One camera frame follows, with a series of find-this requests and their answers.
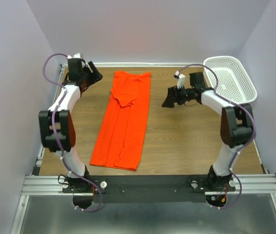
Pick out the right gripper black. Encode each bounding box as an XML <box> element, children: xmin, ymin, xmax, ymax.
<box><xmin>161</xmin><ymin>84</ymin><xmax>194</xmax><ymax>109</ymax></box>

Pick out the orange t shirt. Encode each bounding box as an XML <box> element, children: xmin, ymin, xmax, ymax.
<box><xmin>90</xmin><ymin>71</ymin><xmax>151</xmax><ymax>171</ymax></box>

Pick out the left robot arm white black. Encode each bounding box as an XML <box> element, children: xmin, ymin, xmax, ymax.
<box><xmin>39</xmin><ymin>53</ymin><xmax>103</xmax><ymax>193</ymax></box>

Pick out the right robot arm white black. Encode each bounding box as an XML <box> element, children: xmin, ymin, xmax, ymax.
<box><xmin>162</xmin><ymin>71</ymin><xmax>255</xmax><ymax>191</ymax></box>

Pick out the white perforated plastic basket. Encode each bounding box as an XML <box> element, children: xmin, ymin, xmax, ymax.
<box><xmin>203</xmin><ymin>56</ymin><xmax>257</xmax><ymax>104</ymax></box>

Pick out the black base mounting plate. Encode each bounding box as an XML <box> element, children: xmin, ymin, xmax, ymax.
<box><xmin>58</xmin><ymin>175</ymin><xmax>236</xmax><ymax>210</ymax></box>

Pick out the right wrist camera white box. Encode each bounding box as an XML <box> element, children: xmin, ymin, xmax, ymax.
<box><xmin>174</xmin><ymin>71</ymin><xmax>186</xmax><ymax>89</ymax></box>

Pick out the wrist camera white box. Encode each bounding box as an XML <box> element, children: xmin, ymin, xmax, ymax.
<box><xmin>66</xmin><ymin>53</ymin><xmax>83</xmax><ymax>59</ymax></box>
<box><xmin>174</xmin><ymin>71</ymin><xmax>186</xmax><ymax>89</ymax></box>

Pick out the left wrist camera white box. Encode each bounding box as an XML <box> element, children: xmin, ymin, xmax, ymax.
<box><xmin>66</xmin><ymin>53</ymin><xmax>83</xmax><ymax>59</ymax></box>

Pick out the aluminium frame rail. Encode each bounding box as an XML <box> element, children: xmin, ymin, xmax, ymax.
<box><xmin>21</xmin><ymin>174</ymin><xmax>276</xmax><ymax>195</ymax></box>

